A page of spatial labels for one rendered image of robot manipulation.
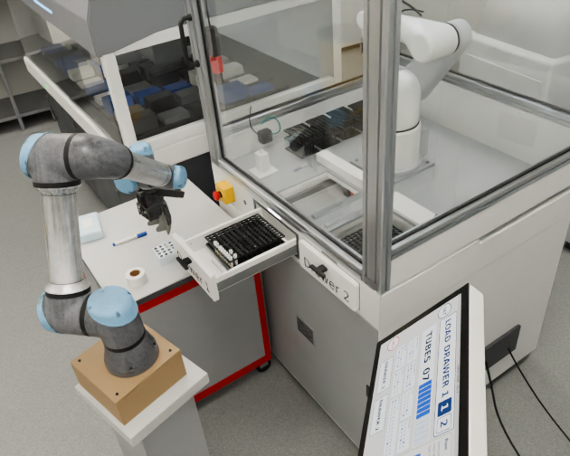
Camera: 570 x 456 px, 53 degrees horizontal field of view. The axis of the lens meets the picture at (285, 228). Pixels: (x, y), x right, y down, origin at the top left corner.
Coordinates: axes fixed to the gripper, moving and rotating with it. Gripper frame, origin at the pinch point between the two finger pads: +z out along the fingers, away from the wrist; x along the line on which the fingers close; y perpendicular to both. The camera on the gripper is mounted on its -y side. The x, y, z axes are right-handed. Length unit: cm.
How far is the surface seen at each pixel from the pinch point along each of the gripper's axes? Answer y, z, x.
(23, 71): -91, 54, -382
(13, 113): -59, 73, -344
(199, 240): -3.8, 0.2, 15.1
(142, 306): 21.8, 16.3, 11.0
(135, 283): 20.1, 9.5, 6.5
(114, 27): -25, -58, -51
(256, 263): -8.4, 0.3, 40.3
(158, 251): 5.1, 8.1, -0.5
